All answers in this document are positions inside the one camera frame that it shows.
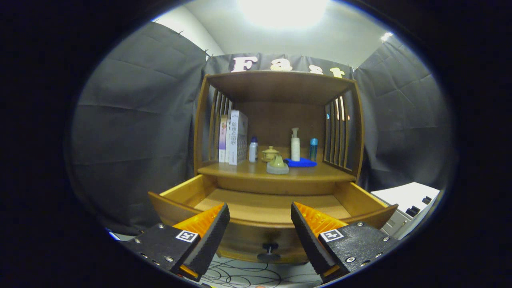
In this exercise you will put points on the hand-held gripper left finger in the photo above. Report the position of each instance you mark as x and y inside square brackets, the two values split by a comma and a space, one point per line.
[212, 240]

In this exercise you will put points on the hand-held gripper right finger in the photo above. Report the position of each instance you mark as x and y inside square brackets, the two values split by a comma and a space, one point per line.
[310, 240]

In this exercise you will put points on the wooden drawer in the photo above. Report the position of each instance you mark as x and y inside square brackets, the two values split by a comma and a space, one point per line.
[272, 208]

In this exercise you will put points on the pale green cone ornament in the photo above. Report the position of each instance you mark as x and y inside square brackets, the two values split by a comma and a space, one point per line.
[277, 164]

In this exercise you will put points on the wooden countertop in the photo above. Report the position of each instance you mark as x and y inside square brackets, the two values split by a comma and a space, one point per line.
[312, 174]

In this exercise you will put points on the wooden cabinet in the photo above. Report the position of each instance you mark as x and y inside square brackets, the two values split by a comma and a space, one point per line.
[280, 86]

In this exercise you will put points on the blue folded cloth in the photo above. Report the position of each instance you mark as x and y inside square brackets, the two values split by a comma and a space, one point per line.
[302, 162]

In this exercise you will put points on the blue cylinder bottle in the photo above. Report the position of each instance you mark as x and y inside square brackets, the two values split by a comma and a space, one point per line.
[313, 150]

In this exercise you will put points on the white pump bottle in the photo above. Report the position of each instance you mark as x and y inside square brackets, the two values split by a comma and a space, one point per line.
[295, 148]

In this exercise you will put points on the yellow lidded teacup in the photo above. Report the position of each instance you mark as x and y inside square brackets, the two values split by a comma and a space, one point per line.
[270, 152]

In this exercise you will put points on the small white bottle blue cap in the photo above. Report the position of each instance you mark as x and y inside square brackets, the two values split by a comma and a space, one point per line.
[253, 152]

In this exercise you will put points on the purple box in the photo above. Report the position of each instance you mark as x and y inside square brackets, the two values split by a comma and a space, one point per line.
[222, 140]

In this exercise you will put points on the white appliance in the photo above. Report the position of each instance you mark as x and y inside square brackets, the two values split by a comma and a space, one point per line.
[404, 198]

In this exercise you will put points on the white patterned box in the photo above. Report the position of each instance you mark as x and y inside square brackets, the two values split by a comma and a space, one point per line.
[238, 138]

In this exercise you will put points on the black backdrop cloth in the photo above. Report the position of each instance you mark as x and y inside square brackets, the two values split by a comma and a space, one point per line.
[132, 132]

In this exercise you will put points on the small ceiling light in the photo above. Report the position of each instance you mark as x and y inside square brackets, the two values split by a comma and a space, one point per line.
[386, 36]

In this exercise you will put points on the large ceiling light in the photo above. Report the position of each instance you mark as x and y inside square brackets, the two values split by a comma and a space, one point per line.
[282, 12]

